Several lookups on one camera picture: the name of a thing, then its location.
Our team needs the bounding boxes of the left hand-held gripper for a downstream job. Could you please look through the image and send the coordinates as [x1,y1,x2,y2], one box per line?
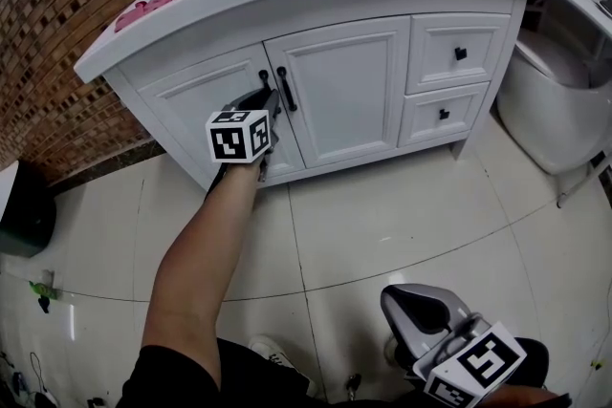
[205,89,283,183]

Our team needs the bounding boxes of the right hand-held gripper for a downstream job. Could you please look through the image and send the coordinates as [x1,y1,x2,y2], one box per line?
[380,283,528,408]

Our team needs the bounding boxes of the white cabinet door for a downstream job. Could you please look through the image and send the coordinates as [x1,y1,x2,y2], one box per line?
[262,15,412,169]
[135,43,307,182]

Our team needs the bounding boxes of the person's right forearm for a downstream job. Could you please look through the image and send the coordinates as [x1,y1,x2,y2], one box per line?
[482,384,571,408]

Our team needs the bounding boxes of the person's left forearm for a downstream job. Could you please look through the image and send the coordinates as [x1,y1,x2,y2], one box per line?
[142,160,269,326]

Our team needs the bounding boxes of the white vanity cabinet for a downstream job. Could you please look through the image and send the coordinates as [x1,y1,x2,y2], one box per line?
[102,0,530,187]

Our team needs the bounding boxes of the small black metal object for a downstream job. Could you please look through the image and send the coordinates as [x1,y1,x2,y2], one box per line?
[344,372,362,400]

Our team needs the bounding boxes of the pink cloth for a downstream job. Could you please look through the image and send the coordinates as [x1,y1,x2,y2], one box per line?
[113,0,181,33]

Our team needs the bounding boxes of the small white drawer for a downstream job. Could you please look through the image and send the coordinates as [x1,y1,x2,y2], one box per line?
[397,81,492,148]

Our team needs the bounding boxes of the person's left white shoe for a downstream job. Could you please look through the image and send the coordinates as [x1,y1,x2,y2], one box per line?
[248,333,300,372]

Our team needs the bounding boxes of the large white drawer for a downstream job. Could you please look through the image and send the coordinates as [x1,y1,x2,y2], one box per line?
[404,12,513,96]

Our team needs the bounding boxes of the person's black trousers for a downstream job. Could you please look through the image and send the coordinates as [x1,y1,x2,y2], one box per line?
[214,336,575,408]

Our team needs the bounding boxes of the white toilet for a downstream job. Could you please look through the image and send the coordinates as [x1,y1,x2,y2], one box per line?
[495,0,612,176]

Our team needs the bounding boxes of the dark green trash bin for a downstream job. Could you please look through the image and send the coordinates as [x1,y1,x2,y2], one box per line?
[0,160,58,259]

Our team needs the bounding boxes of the person's black T-shirt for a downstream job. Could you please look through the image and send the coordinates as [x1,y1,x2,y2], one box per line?
[117,337,226,408]

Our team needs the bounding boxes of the green plastic bag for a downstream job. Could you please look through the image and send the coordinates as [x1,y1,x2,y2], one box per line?
[27,270,59,302]

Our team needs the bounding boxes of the white metal frame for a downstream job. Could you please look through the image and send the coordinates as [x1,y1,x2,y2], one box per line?
[557,152,611,209]

